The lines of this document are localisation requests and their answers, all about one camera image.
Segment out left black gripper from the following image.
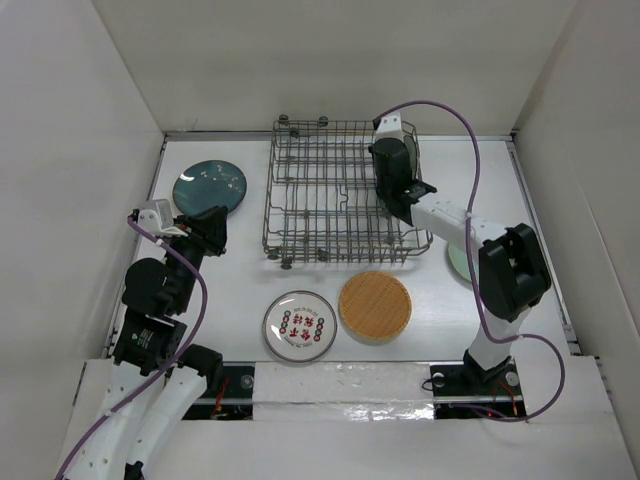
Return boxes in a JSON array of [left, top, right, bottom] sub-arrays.
[[165, 203, 228, 311]]

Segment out cream plate tree drawing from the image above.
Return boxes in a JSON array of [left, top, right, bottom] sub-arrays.
[[403, 135, 419, 179]]

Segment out light green flower plate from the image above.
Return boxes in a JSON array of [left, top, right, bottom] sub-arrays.
[[447, 243, 471, 282]]

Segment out round woven bamboo tray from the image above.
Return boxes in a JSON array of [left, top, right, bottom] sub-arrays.
[[338, 271, 412, 344]]

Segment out white plate red characters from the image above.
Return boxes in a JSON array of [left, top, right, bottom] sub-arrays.
[[262, 290, 338, 364]]

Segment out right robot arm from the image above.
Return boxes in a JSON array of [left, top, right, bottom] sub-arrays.
[[369, 138, 551, 393]]

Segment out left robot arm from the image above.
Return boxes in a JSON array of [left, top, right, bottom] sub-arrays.
[[56, 199, 228, 479]]

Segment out dark teal blossom plate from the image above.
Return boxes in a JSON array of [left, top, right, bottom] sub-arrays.
[[172, 160, 248, 216]]

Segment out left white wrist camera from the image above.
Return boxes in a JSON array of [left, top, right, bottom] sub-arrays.
[[131, 199, 181, 238]]

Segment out grey wire dish rack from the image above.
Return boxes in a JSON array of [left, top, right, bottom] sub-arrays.
[[262, 114, 433, 270]]

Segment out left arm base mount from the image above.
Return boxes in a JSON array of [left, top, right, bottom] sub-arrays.
[[183, 362, 255, 421]]

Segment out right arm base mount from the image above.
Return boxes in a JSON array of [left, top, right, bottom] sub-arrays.
[[421, 363, 527, 420]]

